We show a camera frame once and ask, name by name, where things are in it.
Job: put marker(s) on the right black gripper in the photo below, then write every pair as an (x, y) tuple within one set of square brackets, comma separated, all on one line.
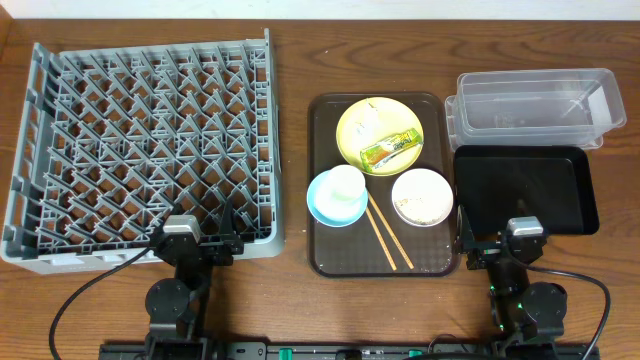
[(485, 253)]

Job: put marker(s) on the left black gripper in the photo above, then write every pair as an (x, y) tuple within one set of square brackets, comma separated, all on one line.
[(201, 247)]

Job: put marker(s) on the pink white bowl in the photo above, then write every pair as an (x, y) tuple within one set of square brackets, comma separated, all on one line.
[(422, 197)]

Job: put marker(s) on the light blue small plate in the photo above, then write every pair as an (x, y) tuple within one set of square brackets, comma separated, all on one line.
[(310, 198)]

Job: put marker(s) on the pale green plastic cup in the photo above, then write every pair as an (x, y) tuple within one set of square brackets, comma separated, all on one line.
[(338, 194)]

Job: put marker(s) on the green snack wrapper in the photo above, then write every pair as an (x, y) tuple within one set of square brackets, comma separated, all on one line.
[(378, 154)]

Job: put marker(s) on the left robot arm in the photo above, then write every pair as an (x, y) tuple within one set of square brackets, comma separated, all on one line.
[(177, 305)]

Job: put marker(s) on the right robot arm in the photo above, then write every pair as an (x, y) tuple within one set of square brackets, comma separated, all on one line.
[(530, 315)]

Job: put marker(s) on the black rectangular waste tray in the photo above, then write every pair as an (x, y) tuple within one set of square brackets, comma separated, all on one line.
[(552, 183)]

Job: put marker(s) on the grey plastic dishwasher rack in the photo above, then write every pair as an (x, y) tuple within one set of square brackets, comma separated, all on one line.
[(114, 141)]

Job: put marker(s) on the clear plastic waste bin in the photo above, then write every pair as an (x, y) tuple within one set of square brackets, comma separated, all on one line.
[(546, 107)]

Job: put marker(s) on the wooden chopstick right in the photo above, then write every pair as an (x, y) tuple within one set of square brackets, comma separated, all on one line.
[(390, 231)]

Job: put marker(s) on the wooden chopstick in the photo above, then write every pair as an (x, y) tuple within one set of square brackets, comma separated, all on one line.
[(390, 231), (381, 240)]

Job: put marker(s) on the wooden chopstick left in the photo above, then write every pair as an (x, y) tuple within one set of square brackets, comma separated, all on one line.
[(381, 240)]

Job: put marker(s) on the yellow round plate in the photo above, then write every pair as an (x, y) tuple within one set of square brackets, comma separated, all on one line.
[(395, 117)]

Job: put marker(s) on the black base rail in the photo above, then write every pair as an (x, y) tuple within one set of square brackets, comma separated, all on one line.
[(262, 351)]

